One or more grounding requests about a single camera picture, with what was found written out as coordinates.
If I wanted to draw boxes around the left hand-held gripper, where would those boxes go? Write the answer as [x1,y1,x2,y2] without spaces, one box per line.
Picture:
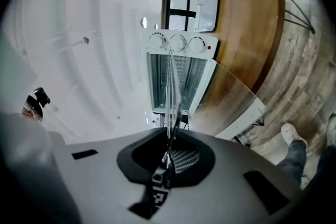
[150,167,172,216]

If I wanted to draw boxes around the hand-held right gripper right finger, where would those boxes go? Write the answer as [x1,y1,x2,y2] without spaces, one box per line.
[156,128,303,224]

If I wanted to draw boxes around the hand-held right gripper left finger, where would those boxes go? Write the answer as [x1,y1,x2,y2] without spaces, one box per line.
[49,126,169,224]

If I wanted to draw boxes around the wire oven rack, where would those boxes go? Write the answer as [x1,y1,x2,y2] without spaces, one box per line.
[164,47,201,174]

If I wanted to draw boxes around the silver baking tray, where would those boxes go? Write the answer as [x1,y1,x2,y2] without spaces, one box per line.
[193,0,220,33]

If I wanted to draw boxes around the white toaster oven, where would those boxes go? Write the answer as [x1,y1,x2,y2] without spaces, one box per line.
[140,28,267,140]

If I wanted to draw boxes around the person's left leg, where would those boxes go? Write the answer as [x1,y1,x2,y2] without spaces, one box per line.
[275,138,308,188]

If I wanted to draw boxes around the person's left shoe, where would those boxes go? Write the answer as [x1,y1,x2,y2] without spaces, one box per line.
[280,123,308,148]

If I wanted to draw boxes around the person's shoe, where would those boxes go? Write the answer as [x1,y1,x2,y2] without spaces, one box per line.
[325,112,336,148]
[280,123,308,148]

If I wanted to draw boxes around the person's head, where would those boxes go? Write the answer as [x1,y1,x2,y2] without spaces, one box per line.
[20,94,44,124]

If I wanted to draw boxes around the person's right shoe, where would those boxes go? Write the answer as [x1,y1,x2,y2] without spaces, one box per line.
[325,112,336,148]

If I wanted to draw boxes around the metal ceiling sprinkler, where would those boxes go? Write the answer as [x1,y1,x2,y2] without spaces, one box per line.
[70,36,90,48]

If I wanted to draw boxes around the brown wooden table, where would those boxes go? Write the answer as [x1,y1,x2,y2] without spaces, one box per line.
[187,0,316,145]

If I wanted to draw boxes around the black head camera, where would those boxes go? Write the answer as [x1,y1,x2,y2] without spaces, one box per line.
[33,87,51,108]

